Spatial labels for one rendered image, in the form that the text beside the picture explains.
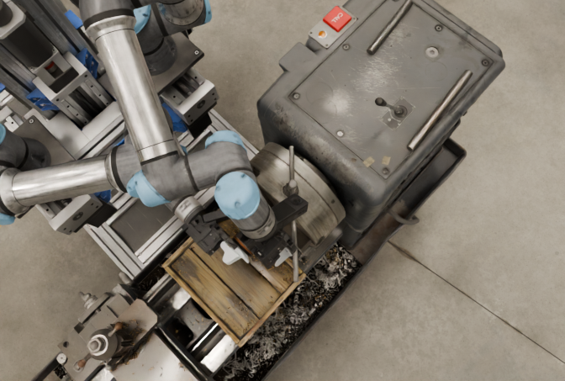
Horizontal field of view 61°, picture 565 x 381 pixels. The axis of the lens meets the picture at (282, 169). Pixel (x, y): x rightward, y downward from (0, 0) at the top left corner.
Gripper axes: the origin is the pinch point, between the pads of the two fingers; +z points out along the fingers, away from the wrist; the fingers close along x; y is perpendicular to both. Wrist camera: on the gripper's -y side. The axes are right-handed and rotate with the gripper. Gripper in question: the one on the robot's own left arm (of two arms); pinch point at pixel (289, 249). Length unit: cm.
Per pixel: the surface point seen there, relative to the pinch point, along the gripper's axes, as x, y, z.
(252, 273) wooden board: -20.5, 10.4, 37.4
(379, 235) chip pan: -11, -35, 77
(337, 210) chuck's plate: -3.9, -17.8, 14.1
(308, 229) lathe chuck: -5.0, -8.1, 10.7
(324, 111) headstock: -19.6, -33.8, -1.3
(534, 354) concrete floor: 57, -54, 155
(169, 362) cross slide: -17, 45, 30
